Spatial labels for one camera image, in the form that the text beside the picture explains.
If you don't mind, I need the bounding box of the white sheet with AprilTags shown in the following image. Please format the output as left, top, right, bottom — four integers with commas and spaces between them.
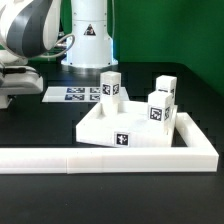
41, 86, 129, 103

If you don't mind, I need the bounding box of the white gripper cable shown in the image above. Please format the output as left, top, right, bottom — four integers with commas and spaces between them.
39, 32, 77, 62

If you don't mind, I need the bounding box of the white L-shaped obstacle fence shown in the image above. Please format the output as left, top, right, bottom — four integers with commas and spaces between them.
0, 113, 219, 174

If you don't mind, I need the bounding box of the white square tabletop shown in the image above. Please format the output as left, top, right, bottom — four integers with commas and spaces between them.
76, 101, 177, 148

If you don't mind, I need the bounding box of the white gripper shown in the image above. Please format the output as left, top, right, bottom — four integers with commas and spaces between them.
0, 61, 43, 109

